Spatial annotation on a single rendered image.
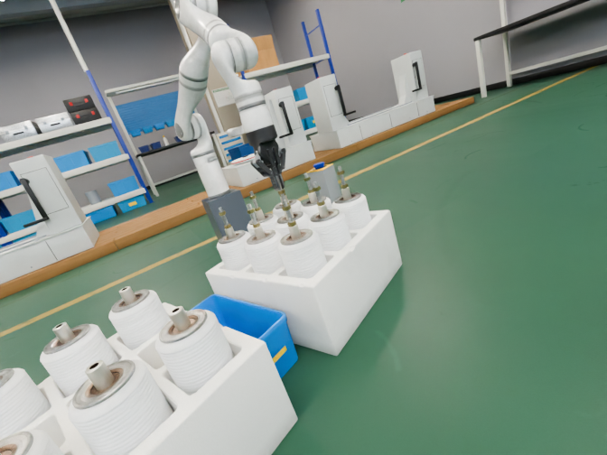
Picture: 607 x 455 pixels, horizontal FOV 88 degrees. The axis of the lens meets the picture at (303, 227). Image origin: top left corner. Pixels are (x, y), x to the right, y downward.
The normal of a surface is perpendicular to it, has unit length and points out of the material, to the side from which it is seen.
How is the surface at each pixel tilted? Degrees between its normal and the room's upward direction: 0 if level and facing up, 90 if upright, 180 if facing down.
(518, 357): 0
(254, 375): 90
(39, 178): 90
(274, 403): 90
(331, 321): 90
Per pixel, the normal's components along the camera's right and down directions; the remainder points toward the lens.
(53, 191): 0.48, 0.14
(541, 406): -0.30, -0.90
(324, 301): 0.76, -0.02
